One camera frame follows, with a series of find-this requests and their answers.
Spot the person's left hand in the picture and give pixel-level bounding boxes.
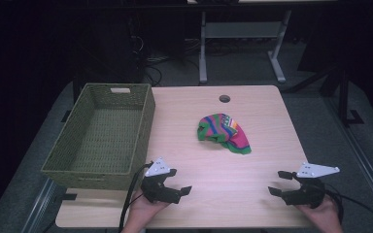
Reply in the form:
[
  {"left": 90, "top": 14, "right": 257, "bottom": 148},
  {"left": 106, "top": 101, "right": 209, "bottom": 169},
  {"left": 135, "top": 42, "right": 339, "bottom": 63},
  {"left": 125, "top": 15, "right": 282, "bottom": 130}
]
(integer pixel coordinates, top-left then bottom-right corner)
[{"left": 126, "top": 189, "right": 173, "bottom": 229}]

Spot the person's right hand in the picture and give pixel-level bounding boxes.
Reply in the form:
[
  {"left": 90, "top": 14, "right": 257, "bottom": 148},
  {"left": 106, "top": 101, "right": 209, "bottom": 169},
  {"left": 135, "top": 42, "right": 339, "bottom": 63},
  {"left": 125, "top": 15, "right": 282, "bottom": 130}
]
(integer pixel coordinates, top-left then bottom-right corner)
[{"left": 295, "top": 193, "right": 343, "bottom": 233}]

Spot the colourful striped knit sweater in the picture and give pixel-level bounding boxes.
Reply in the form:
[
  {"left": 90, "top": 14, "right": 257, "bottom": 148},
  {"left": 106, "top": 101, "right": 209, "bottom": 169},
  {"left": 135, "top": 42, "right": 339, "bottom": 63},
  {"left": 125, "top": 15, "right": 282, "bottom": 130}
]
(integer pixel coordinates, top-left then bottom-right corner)
[{"left": 196, "top": 113, "right": 253, "bottom": 155}]

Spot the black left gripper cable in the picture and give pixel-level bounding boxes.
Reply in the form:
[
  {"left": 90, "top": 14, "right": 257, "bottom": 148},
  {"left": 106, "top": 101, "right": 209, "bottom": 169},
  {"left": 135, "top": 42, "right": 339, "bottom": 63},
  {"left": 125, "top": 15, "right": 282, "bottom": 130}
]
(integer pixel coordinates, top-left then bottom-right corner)
[{"left": 119, "top": 162, "right": 153, "bottom": 233}]

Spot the dark metal stand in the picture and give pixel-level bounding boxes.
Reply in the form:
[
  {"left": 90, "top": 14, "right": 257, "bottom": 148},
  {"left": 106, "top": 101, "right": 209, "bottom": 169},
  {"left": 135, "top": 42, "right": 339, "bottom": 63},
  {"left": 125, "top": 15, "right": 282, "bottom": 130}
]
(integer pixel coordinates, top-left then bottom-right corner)
[{"left": 285, "top": 62, "right": 365, "bottom": 128}]

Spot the grey metal table frame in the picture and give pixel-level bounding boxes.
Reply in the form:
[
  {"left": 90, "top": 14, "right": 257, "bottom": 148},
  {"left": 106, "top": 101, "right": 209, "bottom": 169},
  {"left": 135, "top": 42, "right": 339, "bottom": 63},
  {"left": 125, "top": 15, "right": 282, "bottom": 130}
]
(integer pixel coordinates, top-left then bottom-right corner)
[{"left": 198, "top": 9, "right": 293, "bottom": 85}]

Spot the grey metal floor rail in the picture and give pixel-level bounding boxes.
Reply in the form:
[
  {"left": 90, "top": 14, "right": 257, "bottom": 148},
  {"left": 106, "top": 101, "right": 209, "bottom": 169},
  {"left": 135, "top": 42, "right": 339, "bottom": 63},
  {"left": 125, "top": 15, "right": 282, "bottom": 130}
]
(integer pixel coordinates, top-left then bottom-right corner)
[
  {"left": 323, "top": 96, "right": 373, "bottom": 225},
  {"left": 21, "top": 178, "right": 59, "bottom": 233}
]

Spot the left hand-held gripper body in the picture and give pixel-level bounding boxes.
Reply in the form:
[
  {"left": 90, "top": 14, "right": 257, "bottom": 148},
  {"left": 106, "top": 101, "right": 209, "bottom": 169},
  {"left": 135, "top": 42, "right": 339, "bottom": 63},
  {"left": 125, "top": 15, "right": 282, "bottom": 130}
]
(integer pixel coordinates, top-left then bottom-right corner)
[{"left": 140, "top": 157, "right": 183, "bottom": 205}]

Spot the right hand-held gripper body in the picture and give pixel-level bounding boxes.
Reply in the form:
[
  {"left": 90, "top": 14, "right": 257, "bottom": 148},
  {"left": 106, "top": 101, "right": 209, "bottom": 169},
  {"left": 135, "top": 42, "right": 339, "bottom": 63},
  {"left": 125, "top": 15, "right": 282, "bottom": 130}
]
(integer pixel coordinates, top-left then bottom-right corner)
[{"left": 283, "top": 162, "right": 341, "bottom": 209}]

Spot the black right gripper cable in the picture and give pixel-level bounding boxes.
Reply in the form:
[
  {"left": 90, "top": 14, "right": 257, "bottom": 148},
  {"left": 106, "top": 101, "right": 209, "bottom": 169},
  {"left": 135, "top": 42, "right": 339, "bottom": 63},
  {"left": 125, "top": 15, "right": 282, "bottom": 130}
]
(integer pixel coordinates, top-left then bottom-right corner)
[{"left": 323, "top": 183, "right": 373, "bottom": 231}]

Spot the tangle of floor cables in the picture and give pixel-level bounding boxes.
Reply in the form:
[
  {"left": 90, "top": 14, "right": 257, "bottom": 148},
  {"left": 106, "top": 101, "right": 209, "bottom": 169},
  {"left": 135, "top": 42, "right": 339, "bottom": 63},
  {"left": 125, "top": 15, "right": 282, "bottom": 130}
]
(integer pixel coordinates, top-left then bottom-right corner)
[{"left": 140, "top": 35, "right": 205, "bottom": 87}]

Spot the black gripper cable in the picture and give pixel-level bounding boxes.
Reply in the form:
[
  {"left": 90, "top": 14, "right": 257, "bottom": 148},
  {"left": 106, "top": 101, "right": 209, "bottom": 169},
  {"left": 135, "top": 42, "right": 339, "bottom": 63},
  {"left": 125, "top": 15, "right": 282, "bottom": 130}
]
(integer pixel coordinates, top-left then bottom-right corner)
[
  {"left": 323, "top": 183, "right": 373, "bottom": 231},
  {"left": 119, "top": 162, "right": 153, "bottom": 233}
]

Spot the green woven basket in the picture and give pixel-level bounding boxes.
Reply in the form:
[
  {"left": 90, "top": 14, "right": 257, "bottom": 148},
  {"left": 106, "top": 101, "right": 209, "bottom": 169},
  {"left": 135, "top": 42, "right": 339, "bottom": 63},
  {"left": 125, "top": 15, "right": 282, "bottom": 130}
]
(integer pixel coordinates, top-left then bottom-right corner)
[{"left": 40, "top": 83, "right": 156, "bottom": 191}]

